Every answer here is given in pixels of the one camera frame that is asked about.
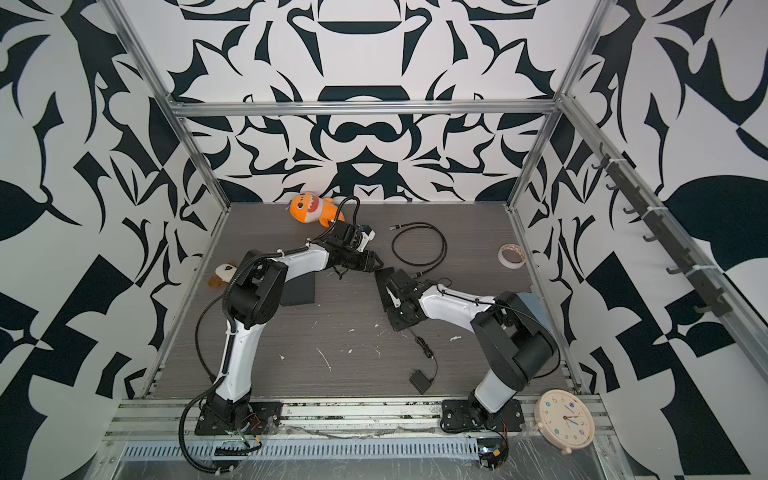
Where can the blue glasses case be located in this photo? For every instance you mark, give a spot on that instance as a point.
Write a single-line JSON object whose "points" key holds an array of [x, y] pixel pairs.
{"points": [[536, 307]]}

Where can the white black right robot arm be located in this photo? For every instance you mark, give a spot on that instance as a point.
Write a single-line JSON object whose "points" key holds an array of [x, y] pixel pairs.
{"points": [[510, 328]]}

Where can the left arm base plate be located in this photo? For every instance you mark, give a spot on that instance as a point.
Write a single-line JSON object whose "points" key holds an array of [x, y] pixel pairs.
{"points": [[221, 417]]}

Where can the white double-sided tape roll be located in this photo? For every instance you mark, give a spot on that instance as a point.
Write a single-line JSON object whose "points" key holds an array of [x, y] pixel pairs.
{"points": [[512, 256]]}

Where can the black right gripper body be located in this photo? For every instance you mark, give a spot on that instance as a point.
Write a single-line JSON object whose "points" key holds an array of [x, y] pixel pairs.
{"points": [[399, 312]]}

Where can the cream round wall clock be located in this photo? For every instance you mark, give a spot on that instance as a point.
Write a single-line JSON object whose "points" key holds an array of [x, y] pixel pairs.
{"points": [[564, 421]]}

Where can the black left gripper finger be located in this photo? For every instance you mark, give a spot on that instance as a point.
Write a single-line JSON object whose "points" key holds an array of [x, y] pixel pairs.
{"points": [[340, 271], [369, 261]]}

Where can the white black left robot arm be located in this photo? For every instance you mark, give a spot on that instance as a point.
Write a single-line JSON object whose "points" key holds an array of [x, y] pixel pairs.
{"points": [[253, 296]]}

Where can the small brown plush toy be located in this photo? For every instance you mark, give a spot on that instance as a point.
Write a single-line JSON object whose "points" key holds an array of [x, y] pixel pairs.
{"points": [[222, 276]]}

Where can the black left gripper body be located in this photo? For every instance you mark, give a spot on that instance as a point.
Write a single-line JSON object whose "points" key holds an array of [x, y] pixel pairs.
{"points": [[354, 259]]}

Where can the grey wall hook rail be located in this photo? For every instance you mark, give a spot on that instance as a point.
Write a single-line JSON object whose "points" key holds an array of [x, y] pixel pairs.
{"points": [[666, 230]]}

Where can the aluminium frame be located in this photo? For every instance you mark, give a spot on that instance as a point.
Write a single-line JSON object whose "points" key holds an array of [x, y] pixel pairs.
{"points": [[743, 324]]}

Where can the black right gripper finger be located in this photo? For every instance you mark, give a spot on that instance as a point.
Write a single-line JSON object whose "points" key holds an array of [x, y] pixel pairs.
{"points": [[390, 299], [399, 323]]}

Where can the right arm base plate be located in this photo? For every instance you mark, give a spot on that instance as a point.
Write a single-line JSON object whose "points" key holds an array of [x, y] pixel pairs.
{"points": [[463, 416]]}

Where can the orange plush fish toy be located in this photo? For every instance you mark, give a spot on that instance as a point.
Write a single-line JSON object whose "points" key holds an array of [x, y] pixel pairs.
{"points": [[308, 208]]}

